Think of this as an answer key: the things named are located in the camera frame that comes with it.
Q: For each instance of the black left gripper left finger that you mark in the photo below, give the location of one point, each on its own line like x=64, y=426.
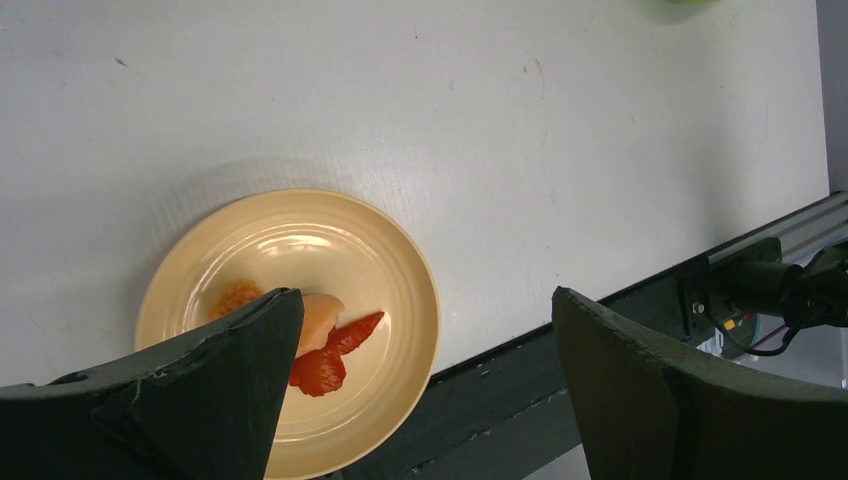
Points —
x=202, y=405

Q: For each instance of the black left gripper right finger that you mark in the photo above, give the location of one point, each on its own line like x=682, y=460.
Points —
x=651, y=407

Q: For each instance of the orange plate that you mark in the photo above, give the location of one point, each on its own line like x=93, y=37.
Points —
x=319, y=242

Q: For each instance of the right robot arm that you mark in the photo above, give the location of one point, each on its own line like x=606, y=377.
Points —
x=751, y=281

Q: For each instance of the fried chicken piece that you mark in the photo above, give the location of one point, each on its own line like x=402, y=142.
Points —
x=235, y=297

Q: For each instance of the red shrimp piece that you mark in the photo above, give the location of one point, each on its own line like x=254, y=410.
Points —
x=323, y=371

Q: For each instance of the pink sausage slice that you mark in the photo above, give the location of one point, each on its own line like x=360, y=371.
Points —
x=321, y=312

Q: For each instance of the green plastic tub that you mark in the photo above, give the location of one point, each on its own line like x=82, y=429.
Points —
x=690, y=2

